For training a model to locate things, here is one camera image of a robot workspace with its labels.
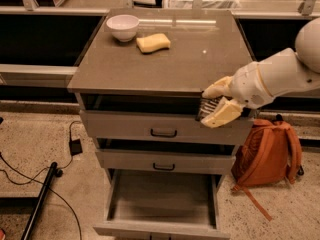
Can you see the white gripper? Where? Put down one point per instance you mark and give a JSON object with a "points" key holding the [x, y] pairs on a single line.
{"points": [[247, 85]]}

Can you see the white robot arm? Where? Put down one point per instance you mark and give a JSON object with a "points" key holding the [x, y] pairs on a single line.
{"points": [[294, 70]]}

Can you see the grey drawer cabinet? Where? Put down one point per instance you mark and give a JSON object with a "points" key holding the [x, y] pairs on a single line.
{"points": [[219, 49]]}

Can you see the grey middle drawer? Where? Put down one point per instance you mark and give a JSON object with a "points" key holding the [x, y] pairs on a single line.
{"points": [[165, 162]]}

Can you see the grey top drawer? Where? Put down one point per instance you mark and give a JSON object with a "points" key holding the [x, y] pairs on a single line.
{"points": [[162, 127]]}

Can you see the grey open bottom drawer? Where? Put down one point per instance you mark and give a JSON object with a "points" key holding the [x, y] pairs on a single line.
{"points": [[147, 205]]}

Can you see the orange backpack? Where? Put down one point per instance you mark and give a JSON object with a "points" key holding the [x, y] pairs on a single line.
{"points": [[272, 152]]}

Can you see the yellow sponge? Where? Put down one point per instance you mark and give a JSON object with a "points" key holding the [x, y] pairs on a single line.
{"points": [[153, 43]]}

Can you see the white ceramic bowl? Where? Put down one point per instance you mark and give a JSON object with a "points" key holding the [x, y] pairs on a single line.
{"points": [[123, 27]]}

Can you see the black power adapter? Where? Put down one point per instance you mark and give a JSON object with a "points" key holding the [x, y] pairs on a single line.
{"points": [[75, 147]]}

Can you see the black metal pole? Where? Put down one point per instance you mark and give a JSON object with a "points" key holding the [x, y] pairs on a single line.
{"points": [[40, 201]]}

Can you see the metal railing frame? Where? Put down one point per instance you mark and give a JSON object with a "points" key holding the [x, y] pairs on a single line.
{"points": [[40, 48]]}

